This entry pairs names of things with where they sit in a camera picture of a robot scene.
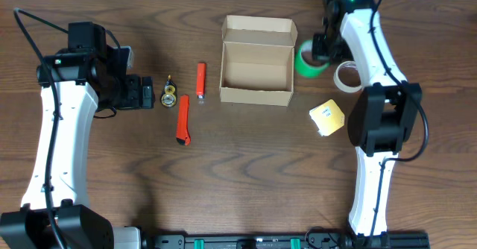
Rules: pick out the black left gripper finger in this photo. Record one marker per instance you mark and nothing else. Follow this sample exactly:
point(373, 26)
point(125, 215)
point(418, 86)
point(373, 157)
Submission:
point(147, 97)
point(147, 81)

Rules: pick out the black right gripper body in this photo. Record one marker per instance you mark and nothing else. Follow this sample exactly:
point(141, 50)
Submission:
point(320, 48)

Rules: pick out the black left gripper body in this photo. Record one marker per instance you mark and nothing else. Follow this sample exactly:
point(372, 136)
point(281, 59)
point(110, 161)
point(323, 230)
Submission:
point(138, 92)

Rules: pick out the green tape roll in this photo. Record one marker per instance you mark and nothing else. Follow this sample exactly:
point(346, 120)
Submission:
point(302, 67)

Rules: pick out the orange utility knife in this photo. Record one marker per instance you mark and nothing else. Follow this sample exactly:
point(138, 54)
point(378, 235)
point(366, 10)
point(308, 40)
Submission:
point(182, 133)

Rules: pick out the yellow sticky note pad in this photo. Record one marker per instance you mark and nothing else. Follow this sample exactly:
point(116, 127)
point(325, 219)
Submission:
point(328, 117)

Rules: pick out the cardboard box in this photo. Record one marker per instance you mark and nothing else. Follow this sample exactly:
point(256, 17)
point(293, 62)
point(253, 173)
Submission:
point(257, 65)

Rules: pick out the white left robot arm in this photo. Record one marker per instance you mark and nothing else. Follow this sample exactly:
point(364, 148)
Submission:
point(77, 83)

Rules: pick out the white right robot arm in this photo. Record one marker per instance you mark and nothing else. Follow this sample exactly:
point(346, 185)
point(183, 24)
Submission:
point(383, 117)

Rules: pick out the beige masking tape roll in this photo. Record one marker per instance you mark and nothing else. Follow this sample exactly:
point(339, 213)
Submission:
point(346, 77)

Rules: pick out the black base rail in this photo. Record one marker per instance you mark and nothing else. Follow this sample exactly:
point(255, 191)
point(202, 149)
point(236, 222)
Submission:
point(316, 239)

